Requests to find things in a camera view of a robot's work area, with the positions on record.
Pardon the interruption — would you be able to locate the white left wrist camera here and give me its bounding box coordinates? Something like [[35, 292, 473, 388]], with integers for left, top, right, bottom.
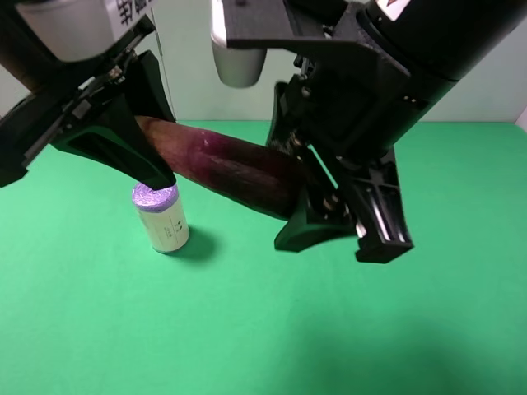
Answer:
[[16, 0, 160, 63]]

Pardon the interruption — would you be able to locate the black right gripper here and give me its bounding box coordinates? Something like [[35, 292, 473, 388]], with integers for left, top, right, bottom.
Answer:
[[266, 1, 456, 263]]

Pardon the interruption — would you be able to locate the purple garbage bag roll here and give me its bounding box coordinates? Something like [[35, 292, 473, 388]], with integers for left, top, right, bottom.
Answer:
[[132, 183, 190, 253]]

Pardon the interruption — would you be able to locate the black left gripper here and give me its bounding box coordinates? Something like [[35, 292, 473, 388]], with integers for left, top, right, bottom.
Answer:
[[1, 18, 176, 190]]

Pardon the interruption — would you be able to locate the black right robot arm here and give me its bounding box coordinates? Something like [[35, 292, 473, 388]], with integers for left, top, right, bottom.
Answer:
[[267, 1, 526, 263]]

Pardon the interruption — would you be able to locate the purple eggplant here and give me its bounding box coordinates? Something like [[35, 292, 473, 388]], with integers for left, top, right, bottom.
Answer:
[[136, 116, 306, 220]]

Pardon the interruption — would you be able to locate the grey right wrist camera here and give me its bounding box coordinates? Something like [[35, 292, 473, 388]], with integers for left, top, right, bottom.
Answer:
[[210, 0, 347, 88]]

